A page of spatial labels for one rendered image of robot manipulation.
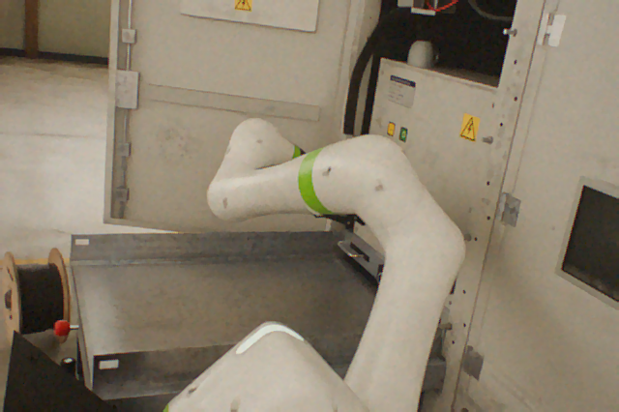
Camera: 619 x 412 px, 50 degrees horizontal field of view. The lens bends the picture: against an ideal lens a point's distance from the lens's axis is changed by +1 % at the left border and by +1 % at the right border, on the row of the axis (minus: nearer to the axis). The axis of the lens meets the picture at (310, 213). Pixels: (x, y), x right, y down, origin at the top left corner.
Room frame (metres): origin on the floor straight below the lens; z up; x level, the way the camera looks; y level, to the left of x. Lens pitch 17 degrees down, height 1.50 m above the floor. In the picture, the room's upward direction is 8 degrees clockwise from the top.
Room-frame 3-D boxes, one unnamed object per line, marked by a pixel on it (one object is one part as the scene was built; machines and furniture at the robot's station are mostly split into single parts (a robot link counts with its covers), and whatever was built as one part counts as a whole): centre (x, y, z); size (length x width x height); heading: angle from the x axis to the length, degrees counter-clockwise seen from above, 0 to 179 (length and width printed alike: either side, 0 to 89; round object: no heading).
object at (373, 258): (1.51, -0.24, 0.89); 0.54 x 0.05 x 0.06; 25
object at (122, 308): (1.34, 0.13, 0.82); 0.68 x 0.62 x 0.06; 115
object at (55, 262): (2.48, 1.08, 0.20); 0.40 x 0.22 x 0.40; 34
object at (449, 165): (1.51, -0.22, 1.15); 0.48 x 0.01 x 0.48; 25
